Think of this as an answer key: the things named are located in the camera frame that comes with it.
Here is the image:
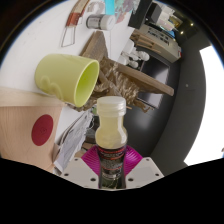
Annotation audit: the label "colourful purple blue book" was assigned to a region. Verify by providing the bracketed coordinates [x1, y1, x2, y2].
[104, 0, 141, 24]

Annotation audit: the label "long ceiling light strip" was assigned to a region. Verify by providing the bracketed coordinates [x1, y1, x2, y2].
[184, 44, 224, 167]

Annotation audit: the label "flat round red coaster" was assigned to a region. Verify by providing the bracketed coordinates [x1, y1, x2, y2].
[31, 114, 55, 147]

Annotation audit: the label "yellow-green mug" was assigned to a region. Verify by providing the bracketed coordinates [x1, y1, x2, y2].
[34, 53, 101, 108]

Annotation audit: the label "small white-lidded jar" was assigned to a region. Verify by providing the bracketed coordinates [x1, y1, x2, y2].
[85, 13, 117, 32]

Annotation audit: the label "wooden-handled flat brush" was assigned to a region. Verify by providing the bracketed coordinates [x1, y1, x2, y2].
[60, 0, 90, 48]

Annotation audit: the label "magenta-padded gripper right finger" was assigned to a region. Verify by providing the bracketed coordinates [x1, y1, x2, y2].
[124, 145, 165, 190]

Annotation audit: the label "clear white-capped drink bottle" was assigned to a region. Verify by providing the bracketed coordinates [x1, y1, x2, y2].
[94, 95, 129, 190]

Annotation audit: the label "white plaster bust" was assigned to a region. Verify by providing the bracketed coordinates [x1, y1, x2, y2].
[131, 49, 151, 63]

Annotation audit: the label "black flat boxes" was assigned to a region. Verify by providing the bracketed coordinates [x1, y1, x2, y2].
[128, 0, 168, 31]

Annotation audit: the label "black wall screen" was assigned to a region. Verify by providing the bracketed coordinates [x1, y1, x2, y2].
[138, 56, 181, 109]

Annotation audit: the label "grey printed newspaper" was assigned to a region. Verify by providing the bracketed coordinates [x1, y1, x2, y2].
[53, 109, 96, 174]

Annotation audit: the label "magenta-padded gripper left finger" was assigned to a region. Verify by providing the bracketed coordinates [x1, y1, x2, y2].
[61, 145, 102, 190]

